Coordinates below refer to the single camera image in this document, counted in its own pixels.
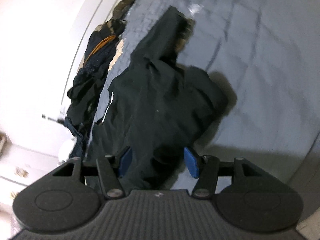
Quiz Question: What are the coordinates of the black hooded garment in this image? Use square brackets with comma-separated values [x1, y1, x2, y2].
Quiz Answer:
[87, 7, 228, 192]

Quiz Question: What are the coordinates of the dark clothes pile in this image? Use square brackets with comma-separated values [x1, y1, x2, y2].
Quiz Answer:
[63, 0, 135, 158]

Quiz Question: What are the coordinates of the white wardrobe with stickers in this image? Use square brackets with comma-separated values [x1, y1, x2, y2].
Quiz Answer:
[1, 132, 76, 239]

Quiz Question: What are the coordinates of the grey fish pattern quilt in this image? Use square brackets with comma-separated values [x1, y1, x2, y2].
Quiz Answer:
[105, 0, 319, 182]

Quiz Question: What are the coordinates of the white bed headboard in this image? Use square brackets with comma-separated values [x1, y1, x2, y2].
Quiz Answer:
[1, 0, 110, 119]

